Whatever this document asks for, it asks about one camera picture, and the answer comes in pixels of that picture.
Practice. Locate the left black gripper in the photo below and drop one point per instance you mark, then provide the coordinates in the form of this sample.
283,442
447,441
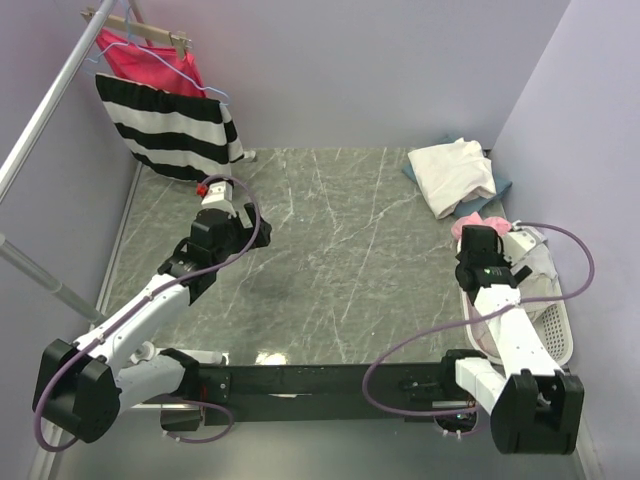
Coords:
248,232

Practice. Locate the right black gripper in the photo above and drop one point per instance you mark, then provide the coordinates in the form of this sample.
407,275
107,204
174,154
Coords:
498,248

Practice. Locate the pink t shirt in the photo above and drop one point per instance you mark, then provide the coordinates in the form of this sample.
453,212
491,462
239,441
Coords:
499,224

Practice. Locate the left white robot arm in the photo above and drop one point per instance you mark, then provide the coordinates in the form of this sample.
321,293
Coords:
84,385

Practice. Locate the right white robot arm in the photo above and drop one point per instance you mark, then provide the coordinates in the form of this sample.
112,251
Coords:
534,407

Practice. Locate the white laundry basket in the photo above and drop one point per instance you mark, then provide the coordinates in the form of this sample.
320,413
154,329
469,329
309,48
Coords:
545,325

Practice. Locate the folded blue t shirt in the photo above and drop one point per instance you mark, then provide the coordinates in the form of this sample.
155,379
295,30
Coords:
487,192

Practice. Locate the folded white t shirt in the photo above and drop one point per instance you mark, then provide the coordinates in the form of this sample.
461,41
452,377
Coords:
452,172

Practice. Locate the black white striped garment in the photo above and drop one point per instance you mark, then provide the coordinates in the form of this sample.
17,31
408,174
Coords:
181,137

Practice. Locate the red hanging garment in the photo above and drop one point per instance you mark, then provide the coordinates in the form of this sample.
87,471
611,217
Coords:
150,65

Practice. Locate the black base beam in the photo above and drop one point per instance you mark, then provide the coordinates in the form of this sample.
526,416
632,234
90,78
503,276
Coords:
272,393

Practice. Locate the wooden clip hanger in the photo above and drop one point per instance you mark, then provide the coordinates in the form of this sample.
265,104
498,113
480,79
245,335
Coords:
132,22

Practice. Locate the metal clothes rack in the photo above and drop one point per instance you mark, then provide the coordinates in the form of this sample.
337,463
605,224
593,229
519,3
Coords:
52,122

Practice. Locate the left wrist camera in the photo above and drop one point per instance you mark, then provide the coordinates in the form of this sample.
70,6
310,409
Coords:
217,196

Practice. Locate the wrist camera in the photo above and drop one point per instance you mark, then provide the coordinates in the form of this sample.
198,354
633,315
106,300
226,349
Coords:
217,196
520,240

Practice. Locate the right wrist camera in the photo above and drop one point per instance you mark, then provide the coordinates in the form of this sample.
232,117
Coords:
520,240

